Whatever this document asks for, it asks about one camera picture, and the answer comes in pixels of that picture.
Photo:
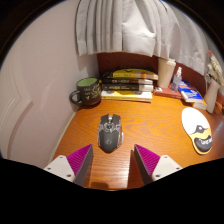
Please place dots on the white pitcher vase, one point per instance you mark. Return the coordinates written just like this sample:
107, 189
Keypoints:
211, 96

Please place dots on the orange cover book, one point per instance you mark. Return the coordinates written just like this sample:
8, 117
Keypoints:
201, 105

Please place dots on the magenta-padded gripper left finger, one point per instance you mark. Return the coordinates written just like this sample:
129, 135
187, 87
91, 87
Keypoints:
60, 166

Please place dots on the clear spray bottle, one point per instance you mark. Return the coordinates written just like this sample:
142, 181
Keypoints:
176, 82

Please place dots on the cream travel cup with lid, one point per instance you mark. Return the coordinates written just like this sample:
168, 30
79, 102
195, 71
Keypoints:
165, 73

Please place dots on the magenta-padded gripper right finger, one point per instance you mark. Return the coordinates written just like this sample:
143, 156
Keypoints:
165, 166

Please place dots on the black spine book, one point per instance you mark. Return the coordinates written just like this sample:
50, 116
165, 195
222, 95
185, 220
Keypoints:
126, 87
126, 81

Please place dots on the grey black computer mouse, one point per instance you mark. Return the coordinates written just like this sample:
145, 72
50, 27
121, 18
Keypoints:
110, 135

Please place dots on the white yellow black mouse pad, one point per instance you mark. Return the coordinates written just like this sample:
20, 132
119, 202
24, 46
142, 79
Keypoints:
193, 123

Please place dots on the dark mug with green inside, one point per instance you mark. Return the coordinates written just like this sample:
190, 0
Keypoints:
88, 93

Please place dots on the blue cover book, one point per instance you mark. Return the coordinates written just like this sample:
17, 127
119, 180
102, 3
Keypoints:
190, 91

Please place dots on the white pleated curtain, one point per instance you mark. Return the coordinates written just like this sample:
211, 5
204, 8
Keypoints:
133, 26

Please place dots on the red book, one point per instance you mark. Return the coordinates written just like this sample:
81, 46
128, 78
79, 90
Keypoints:
165, 92

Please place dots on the yellow cover book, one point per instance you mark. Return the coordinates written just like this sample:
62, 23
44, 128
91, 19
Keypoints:
133, 73

